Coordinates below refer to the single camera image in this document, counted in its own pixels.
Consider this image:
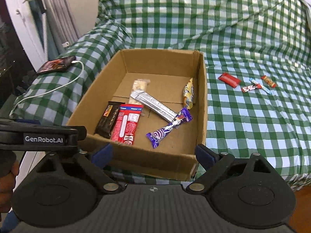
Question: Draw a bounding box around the silver foil bar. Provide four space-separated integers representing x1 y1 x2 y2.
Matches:
130 91 177 122

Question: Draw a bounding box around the red white snack packet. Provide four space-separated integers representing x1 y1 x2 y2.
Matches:
110 104 143 145

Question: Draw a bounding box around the white charging cable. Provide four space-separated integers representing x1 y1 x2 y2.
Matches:
9 60 85 117

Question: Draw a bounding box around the light blue white wrapper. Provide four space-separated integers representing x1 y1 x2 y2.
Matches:
249 78 272 95

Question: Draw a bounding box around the purple chocolate bar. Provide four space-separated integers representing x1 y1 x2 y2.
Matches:
146 107 192 148

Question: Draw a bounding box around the grey curtain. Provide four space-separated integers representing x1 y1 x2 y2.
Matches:
42 0 81 52

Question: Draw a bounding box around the red white kitkat bar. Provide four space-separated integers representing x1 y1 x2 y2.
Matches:
241 84 262 93

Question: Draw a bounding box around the person's left hand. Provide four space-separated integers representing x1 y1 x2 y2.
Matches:
0 160 19 213

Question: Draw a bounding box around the green checkered sofa cover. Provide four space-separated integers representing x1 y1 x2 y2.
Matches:
10 0 310 189

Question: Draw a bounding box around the small orange candy bar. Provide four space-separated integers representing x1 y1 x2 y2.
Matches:
261 75 277 88

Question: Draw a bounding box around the beige nougat bar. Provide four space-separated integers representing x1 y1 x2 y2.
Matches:
128 79 150 105

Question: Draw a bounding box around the yellow snack packet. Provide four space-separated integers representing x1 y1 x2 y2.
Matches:
183 78 195 110

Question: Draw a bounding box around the small red chocolate bar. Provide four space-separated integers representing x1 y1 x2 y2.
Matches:
218 73 241 88

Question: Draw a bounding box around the brown cardboard box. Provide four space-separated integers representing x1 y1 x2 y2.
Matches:
68 49 208 181

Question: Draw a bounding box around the black smartphone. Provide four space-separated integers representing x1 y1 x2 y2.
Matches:
36 56 76 75

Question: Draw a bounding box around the dark brown chocolate bar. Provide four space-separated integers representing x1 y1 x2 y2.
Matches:
95 101 124 139

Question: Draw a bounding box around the braided cord with black handle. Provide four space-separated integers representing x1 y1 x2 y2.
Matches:
20 0 49 61

